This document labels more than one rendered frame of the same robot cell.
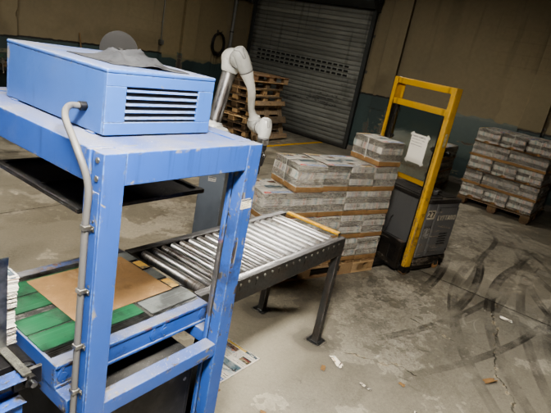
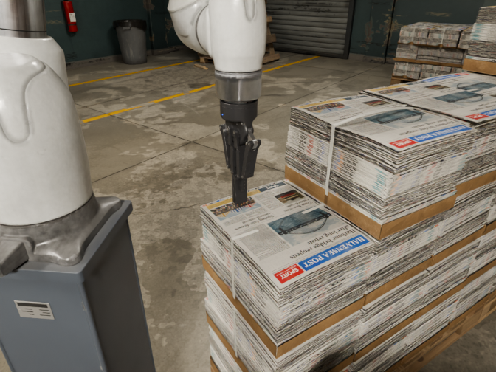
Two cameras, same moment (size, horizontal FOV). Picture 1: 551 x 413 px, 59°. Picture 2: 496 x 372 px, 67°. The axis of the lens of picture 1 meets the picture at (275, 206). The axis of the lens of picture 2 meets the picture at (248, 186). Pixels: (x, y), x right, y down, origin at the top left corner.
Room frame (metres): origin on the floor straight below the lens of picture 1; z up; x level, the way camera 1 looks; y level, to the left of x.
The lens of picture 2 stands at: (3.00, 0.12, 1.36)
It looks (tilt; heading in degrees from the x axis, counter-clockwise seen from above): 29 degrees down; 4
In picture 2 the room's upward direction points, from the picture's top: straight up
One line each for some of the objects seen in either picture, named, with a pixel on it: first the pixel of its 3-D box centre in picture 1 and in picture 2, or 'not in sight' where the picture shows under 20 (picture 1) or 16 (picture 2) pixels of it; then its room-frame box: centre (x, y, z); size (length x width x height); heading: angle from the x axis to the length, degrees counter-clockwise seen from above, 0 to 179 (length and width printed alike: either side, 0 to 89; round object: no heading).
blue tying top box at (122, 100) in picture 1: (110, 86); not in sight; (1.76, 0.67, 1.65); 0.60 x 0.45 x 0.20; 56
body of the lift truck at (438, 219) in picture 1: (412, 222); not in sight; (4.98, -1.47, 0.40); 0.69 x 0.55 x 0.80; 37
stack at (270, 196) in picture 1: (299, 229); (371, 279); (4.06, -0.25, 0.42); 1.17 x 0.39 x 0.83; 127
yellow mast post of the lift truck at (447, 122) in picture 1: (428, 181); not in sight; (4.50, -1.38, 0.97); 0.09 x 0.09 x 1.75; 37
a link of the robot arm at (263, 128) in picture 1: (264, 127); (234, 23); (3.74, 0.20, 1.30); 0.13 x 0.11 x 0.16; 33
